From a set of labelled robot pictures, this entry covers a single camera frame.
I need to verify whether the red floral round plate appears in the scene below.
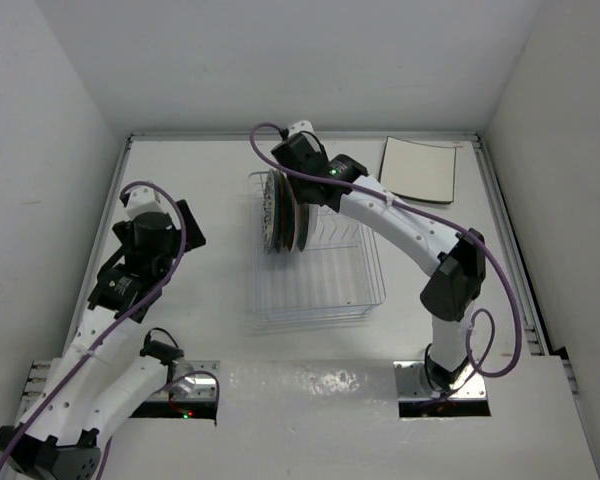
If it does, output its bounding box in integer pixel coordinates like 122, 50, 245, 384
296, 204, 318, 251

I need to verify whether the square grey plate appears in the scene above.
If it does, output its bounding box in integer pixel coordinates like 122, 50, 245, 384
378, 137, 457, 205

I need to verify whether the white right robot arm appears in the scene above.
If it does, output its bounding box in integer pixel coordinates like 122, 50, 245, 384
272, 131, 486, 391

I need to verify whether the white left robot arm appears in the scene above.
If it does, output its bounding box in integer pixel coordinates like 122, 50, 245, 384
0, 200, 206, 479

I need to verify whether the white round plate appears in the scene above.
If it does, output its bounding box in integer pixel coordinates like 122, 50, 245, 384
289, 194, 303, 253

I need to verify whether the black white speckled plate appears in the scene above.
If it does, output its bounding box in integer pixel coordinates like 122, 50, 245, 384
262, 169, 279, 253

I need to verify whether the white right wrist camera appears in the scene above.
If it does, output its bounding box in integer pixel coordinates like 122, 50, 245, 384
287, 120, 314, 136

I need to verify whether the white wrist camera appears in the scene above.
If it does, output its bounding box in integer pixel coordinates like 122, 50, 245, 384
287, 120, 314, 136
120, 181, 164, 220

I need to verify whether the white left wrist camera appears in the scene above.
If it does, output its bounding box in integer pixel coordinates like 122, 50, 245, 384
120, 181, 164, 220

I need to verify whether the white wire dish rack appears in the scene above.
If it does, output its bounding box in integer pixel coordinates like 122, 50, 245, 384
248, 172, 386, 330

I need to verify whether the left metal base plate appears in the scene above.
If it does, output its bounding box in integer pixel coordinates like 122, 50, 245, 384
148, 360, 221, 403

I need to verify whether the metal base plate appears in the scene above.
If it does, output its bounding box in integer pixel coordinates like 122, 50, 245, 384
393, 360, 488, 403
148, 360, 221, 403

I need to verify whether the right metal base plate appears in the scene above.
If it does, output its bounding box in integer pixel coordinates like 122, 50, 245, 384
393, 360, 488, 403

